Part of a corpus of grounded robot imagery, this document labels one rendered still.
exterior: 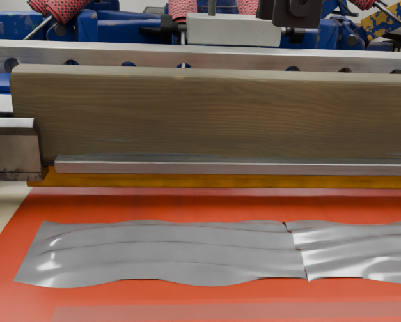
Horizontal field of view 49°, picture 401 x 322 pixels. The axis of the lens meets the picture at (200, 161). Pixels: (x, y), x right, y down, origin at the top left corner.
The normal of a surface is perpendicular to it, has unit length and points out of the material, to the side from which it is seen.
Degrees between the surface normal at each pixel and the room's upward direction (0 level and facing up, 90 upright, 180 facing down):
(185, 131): 90
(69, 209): 0
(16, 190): 0
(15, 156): 90
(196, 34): 90
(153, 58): 90
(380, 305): 0
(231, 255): 33
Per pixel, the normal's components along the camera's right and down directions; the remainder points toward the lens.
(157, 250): 0.06, -0.55
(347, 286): 0.04, -0.92
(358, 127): 0.07, 0.40
